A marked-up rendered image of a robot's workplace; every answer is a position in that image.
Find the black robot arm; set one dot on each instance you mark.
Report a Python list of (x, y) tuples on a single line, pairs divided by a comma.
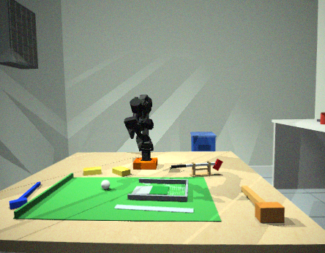
[(141, 107)]

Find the white golf ball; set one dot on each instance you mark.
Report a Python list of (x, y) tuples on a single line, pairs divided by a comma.
[(105, 184)]

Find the white flat bar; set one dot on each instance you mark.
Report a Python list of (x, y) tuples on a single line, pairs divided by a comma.
[(189, 210)]

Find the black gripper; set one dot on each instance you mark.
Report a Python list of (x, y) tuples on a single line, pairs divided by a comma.
[(133, 127)]

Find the green flat mat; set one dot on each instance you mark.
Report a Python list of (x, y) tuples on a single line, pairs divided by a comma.
[(83, 199)]

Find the yellow rectangular block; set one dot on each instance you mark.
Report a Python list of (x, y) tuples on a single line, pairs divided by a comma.
[(92, 171), (121, 171)]

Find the blue putter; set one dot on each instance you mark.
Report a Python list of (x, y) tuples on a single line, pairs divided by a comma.
[(23, 199)]

